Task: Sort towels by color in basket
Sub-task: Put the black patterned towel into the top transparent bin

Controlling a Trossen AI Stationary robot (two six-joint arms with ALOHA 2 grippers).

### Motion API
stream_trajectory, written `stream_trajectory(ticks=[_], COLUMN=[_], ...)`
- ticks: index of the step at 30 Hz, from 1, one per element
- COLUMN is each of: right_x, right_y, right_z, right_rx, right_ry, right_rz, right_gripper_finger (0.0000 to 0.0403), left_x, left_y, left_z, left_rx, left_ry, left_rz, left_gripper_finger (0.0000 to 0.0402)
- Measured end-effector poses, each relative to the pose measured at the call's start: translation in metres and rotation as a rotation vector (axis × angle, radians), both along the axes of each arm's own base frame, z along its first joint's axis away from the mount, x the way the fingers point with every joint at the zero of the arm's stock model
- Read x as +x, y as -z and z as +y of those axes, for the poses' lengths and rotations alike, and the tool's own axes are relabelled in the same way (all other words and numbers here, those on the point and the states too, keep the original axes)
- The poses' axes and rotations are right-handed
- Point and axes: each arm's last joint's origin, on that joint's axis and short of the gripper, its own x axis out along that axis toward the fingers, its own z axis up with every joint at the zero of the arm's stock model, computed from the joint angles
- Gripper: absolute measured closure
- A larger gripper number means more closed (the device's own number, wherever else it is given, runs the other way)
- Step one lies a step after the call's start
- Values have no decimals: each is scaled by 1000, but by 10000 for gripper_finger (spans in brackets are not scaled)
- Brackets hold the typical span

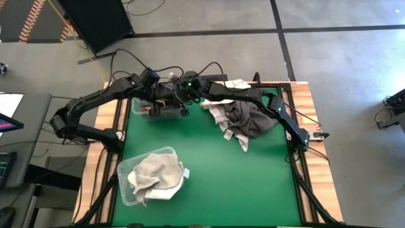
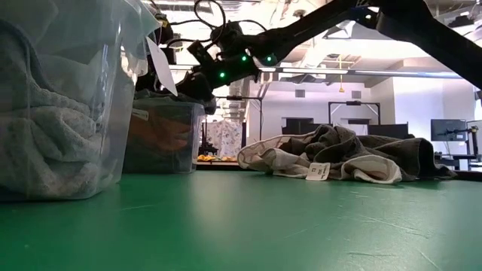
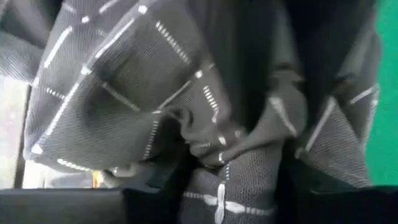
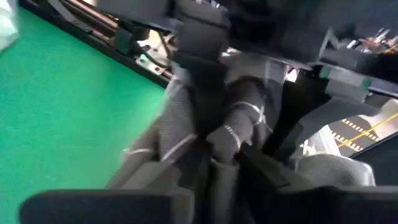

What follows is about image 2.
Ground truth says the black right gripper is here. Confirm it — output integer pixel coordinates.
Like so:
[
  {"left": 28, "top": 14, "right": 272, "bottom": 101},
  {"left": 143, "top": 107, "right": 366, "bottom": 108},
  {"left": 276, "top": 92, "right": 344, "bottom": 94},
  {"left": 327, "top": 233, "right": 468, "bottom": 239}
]
[{"left": 175, "top": 39, "right": 278, "bottom": 114}]

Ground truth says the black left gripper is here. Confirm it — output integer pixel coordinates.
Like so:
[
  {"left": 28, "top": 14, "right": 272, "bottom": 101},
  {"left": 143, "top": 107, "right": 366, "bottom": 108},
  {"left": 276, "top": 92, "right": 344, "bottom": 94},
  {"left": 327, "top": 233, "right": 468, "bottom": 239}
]
[{"left": 152, "top": 11, "right": 178, "bottom": 65}]

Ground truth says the orange towel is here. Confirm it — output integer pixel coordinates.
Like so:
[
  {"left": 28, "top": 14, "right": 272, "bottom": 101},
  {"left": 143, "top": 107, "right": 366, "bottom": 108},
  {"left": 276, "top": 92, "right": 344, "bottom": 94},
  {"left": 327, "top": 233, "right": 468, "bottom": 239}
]
[
  {"left": 127, "top": 129, "right": 191, "bottom": 154},
  {"left": 130, "top": 112, "right": 194, "bottom": 132}
]

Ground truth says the light grey towel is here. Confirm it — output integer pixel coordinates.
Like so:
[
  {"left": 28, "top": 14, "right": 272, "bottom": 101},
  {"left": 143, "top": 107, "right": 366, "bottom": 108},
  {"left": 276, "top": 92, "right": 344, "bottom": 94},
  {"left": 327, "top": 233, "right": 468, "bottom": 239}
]
[{"left": 0, "top": 18, "right": 93, "bottom": 114}]

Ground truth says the dark grey terry towel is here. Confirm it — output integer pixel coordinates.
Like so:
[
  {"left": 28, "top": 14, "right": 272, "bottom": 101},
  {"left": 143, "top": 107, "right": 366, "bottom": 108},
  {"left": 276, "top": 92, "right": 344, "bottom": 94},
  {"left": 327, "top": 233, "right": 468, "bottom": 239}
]
[{"left": 280, "top": 123, "right": 457, "bottom": 182}]

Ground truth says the patterned white cloth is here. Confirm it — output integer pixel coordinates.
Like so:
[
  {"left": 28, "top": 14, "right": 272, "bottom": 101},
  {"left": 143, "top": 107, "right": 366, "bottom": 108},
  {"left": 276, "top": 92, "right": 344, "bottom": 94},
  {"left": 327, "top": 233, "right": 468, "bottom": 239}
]
[{"left": 206, "top": 119, "right": 245, "bottom": 158}]

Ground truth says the clear plastic bin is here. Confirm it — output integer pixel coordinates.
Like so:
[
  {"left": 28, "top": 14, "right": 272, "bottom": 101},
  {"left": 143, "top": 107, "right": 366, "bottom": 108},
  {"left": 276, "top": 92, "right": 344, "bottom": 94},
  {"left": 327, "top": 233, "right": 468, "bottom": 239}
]
[
  {"left": 0, "top": 0, "right": 162, "bottom": 201},
  {"left": 122, "top": 98, "right": 207, "bottom": 175}
]

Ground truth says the black background panel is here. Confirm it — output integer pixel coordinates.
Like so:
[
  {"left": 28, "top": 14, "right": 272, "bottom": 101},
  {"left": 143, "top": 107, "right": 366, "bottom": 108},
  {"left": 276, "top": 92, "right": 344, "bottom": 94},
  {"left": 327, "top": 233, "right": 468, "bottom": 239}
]
[
  {"left": 367, "top": 123, "right": 410, "bottom": 140},
  {"left": 281, "top": 117, "right": 321, "bottom": 136}
]

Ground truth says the black computer monitor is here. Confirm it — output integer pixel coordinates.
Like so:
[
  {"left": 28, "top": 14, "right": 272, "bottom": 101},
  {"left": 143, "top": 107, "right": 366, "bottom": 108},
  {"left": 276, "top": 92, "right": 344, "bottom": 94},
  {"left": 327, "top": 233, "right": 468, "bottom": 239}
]
[{"left": 430, "top": 118, "right": 468, "bottom": 143}]

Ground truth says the black background desk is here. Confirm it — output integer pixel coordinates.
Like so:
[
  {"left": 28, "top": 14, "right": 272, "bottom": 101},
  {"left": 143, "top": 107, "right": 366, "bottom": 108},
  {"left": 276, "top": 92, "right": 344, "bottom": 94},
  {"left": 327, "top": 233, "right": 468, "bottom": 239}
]
[{"left": 432, "top": 152, "right": 482, "bottom": 172}]

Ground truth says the black metal frame stand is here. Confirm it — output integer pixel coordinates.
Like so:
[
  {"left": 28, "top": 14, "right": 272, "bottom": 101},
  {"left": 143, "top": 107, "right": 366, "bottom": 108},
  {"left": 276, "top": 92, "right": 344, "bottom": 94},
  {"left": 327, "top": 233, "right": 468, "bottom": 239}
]
[
  {"left": 216, "top": 95, "right": 264, "bottom": 142},
  {"left": 327, "top": 100, "right": 382, "bottom": 127}
]

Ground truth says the yellow hanging cord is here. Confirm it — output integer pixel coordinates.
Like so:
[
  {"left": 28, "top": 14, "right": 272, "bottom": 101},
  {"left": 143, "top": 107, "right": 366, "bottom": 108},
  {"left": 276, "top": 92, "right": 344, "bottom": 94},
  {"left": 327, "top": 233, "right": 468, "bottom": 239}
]
[{"left": 337, "top": 54, "right": 346, "bottom": 93}]

